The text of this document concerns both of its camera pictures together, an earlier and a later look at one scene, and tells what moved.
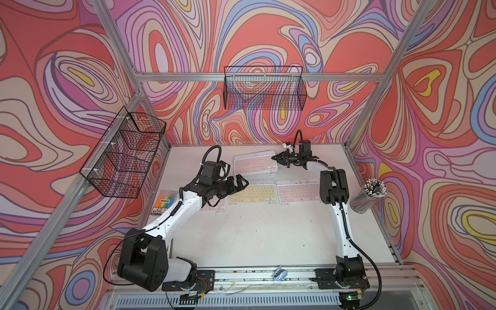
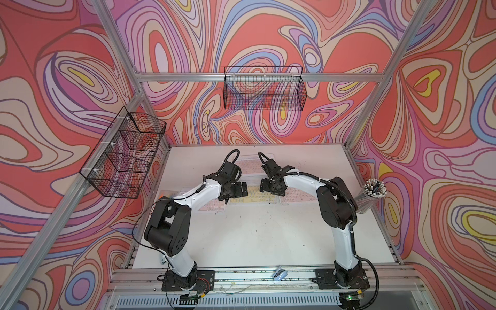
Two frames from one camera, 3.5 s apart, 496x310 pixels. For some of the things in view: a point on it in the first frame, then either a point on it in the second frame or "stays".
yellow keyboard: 259,192 stays
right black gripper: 283,154 -> 264,186
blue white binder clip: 279,274 stays
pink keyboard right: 298,191 stays
